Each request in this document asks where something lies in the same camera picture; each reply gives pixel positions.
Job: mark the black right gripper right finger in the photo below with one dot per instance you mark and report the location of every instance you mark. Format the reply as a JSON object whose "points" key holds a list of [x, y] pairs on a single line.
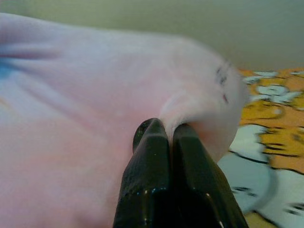
{"points": [[194, 185]]}

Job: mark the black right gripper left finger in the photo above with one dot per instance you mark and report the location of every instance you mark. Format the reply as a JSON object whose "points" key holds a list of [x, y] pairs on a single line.
{"points": [[149, 178]]}

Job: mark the pink pillow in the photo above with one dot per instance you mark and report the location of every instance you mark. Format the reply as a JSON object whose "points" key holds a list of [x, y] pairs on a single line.
{"points": [[83, 107]]}

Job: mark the yellow orange cartoon print duvet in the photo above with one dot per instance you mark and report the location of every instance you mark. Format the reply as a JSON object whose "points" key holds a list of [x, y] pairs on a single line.
{"points": [[280, 142]]}

